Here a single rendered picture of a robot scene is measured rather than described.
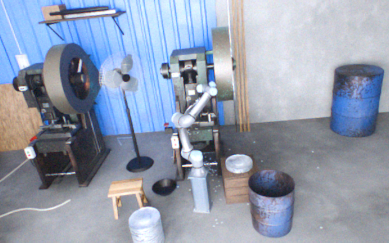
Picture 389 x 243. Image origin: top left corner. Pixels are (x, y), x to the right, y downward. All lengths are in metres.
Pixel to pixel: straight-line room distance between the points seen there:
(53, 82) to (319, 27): 3.57
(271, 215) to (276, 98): 2.51
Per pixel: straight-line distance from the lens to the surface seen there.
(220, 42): 3.16
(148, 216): 2.98
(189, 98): 3.53
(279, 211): 2.85
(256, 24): 4.62
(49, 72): 3.59
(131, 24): 4.65
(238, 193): 3.33
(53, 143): 4.12
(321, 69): 5.00
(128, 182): 3.42
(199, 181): 3.10
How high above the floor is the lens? 2.22
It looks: 25 degrees down
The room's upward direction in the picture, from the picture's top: 7 degrees counter-clockwise
